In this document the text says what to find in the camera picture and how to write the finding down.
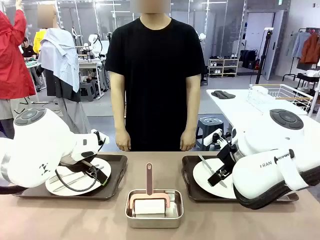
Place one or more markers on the person's left forearm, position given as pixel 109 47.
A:
pixel 191 115

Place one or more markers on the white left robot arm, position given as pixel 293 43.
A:
pixel 37 150

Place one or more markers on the silver fork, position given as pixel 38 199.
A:
pixel 53 180

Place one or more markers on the white round plate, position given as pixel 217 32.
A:
pixel 80 186
pixel 202 175

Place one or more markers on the mannequin in red jacket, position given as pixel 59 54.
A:
pixel 12 62

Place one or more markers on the person's right hand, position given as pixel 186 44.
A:
pixel 123 141

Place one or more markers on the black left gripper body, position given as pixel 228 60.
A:
pixel 89 167

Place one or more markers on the brown serving tray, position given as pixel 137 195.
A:
pixel 187 190
pixel 117 175

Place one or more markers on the black bag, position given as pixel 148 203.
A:
pixel 247 58

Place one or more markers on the black side table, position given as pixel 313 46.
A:
pixel 307 79

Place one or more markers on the seated person in black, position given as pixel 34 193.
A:
pixel 28 51

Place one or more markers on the pink lint roller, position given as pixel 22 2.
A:
pixel 149 180

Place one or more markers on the dark grey plastic stool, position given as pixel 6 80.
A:
pixel 208 130

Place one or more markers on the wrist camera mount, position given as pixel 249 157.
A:
pixel 101 140
pixel 215 138

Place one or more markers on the white bowl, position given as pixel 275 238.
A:
pixel 260 89

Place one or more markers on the black tripod stand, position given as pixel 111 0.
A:
pixel 269 32

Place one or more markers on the person's left hand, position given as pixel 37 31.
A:
pixel 188 141

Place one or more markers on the person's right forearm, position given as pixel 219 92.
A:
pixel 118 115

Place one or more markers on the yellow jacket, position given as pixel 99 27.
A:
pixel 37 42

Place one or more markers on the white background desk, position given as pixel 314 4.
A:
pixel 87 64

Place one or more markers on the person in black T-shirt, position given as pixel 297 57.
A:
pixel 155 75

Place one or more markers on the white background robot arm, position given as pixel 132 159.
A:
pixel 93 40

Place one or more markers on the orange jacket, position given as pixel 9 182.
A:
pixel 311 50

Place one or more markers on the dark grey slipper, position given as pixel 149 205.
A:
pixel 228 95
pixel 217 94

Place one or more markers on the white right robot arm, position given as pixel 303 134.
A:
pixel 262 175

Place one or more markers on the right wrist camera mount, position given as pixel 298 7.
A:
pixel 215 138

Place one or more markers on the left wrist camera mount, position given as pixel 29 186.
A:
pixel 101 140

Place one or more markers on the rectangular metal tin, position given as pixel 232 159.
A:
pixel 153 222

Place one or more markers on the grey step stool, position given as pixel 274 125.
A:
pixel 86 91

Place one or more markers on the shoe rack shelf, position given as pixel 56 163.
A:
pixel 222 67

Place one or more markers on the white folded cloth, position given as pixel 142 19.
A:
pixel 313 73

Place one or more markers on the large white table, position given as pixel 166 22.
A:
pixel 237 107

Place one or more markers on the mannequin in pale blue shirt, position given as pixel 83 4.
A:
pixel 60 55

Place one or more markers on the silver table knife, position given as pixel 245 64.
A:
pixel 206 163
pixel 70 183

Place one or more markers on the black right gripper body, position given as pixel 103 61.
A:
pixel 227 158

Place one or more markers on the grey blue hanging shirt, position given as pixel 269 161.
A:
pixel 297 45

